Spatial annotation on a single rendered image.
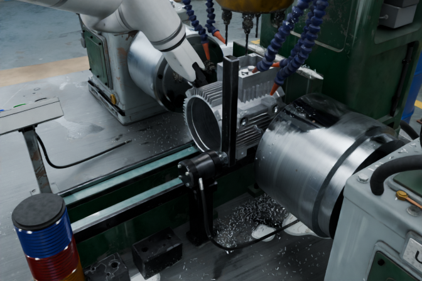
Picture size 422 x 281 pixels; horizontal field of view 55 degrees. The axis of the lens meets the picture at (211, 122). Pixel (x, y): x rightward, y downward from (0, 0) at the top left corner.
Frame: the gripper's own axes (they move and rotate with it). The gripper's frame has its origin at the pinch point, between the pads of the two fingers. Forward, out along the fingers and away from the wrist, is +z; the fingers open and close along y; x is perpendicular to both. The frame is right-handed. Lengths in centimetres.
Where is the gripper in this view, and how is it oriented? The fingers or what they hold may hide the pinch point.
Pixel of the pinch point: (200, 83)
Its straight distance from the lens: 102.2
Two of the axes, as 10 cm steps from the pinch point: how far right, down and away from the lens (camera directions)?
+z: 4.1, 5.8, 7.1
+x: 7.1, -6.9, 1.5
